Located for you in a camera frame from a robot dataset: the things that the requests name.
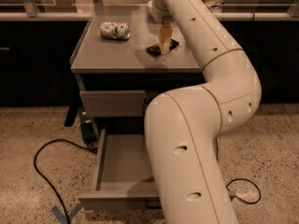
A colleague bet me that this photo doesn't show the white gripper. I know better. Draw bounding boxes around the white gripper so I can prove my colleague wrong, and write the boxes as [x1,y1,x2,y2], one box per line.
[149,0,174,54]

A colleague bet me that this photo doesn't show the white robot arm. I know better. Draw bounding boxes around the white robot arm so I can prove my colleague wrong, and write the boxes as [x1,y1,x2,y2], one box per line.
[144,0,262,224]

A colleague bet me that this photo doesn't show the grey drawer cabinet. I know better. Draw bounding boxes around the grey drawer cabinet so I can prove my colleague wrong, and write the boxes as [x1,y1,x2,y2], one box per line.
[71,6,204,135]

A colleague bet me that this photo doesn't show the closed upper grey drawer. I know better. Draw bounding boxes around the closed upper grey drawer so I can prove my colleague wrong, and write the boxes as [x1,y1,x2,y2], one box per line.
[80,91,146,118]

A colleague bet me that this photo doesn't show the open lower grey drawer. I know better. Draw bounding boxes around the open lower grey drawer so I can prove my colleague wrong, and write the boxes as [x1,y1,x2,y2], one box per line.
[78,129,161,210]

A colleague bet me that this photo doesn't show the blue power adapter box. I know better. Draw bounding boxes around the blue power adapter box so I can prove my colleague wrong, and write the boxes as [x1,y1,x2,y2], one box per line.
[80,120,97,145]

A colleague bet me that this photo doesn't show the long white counter shelf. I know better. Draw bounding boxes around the long white counter shelf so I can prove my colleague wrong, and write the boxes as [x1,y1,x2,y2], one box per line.
[0,12,299,21]

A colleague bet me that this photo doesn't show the blue tape floor mark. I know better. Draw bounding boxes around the blue tape floor mark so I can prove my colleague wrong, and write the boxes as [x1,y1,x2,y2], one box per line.
[51,203,82,224]

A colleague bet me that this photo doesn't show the black power cable left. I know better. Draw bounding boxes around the black power cable left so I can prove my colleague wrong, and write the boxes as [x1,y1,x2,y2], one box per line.
[33,138,99,224]

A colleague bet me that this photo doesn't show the black power cable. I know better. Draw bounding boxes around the black power cable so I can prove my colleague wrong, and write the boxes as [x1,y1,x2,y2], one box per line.
[225,178,262,205]
[33,138,99,224]

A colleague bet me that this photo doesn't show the black power cable right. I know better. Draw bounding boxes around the black power cable right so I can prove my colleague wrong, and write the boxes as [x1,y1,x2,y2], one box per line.
[225,178,262,205]

